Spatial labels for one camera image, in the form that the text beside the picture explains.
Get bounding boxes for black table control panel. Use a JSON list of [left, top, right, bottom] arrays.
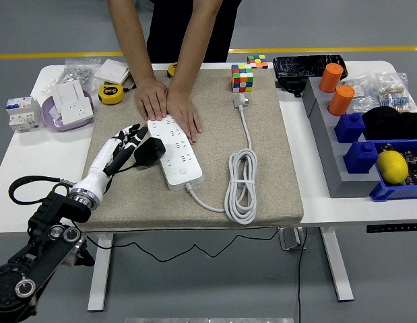
[[365, 222, 417, 234]]

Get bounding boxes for black cloth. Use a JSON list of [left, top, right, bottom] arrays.
[[361, 106, 417, 141]]

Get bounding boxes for person's left hand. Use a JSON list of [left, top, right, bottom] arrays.
[[166, 87, 204, 144]]

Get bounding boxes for purple plate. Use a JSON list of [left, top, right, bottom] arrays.
[[41, 89, 95, 133]]

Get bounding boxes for blue plastic bin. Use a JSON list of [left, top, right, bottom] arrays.
[[368, 138, 417, 203]]

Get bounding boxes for yellow lemon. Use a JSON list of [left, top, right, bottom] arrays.
[[376, 150, 410, 185]]

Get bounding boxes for white switch panel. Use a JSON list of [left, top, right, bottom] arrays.
[[55, 79, 86, 107]]

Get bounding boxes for white table leg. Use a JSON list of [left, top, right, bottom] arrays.
[[86, 231, 114, 312], [319, 225, 355, 302]]

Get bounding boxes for dark circuit board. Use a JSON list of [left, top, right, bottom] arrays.
[[379, 143, 417, 188]]

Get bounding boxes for large colourful puzzle cube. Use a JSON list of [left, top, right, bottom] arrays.
[[230, 63, 255, 94]]

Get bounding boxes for orange cylinder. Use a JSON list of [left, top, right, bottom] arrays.
[[318, 63, 344, 94], [327, 84, 356, 117]]

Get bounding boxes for thin black plug cord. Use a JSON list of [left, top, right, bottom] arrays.
[[70, 161, 283, 263]]

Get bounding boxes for blue block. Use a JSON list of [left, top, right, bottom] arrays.
[[334, 112, 366, 144], [342, 141, 379, 175]]

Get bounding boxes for clear bag of screws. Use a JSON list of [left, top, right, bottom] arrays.
[[42, 57, 103, 95]]

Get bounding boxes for metal bracket under table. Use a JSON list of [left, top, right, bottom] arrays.
[[278, 227, 307, 252]]

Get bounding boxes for black plastic tray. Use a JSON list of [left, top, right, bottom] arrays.
[[271, 53, 349, 81]]

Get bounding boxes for white wall socket panel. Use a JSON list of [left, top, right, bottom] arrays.
[[58, 97, 95, 126]]

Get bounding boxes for yellow black tape measure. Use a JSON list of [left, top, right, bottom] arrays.
[[97, 83, 137, 106]]

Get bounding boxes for black plug adapter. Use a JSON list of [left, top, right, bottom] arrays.
[[133, 136, 167, 167]]

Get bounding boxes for small colourful puzzle cube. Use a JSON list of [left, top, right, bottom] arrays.
[[246, 55, 269, 70]]

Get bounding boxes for grey-brown mat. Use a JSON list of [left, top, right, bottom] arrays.
[[73, 69, 304, 233]]

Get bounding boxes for clear bag of small parts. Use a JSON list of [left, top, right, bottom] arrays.
[[343, 77, 381, 114]]

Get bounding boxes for white power strip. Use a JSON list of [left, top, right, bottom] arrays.
[[146, 114, 204, 191]]

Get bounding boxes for white power strip cable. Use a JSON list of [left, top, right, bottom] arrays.
[[184, 93, 259, 225]]

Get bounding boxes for white wall switch plate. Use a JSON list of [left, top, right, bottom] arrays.
[[93, 59, 131, 85]]

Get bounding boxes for person's right hand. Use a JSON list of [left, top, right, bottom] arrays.
[[133, 79, 169, 122]]

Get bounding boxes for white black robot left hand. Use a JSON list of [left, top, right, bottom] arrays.
[[73, 123, 150, 203]]

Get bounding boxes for grey stepped block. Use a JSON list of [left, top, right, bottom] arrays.
[[301, 76, 381, 199]]

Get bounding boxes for white circuit breaker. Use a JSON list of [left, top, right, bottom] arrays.
[[5, 96, 42, 134]]

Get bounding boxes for clear bag of resistors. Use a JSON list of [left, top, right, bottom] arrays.
[[376, 71, 417, 114]]

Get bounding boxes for person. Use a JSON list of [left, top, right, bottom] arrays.
[[146, 0, 243, 64]]

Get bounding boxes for black table power cable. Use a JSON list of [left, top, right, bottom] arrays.
[[296, 228, 309, 323]]

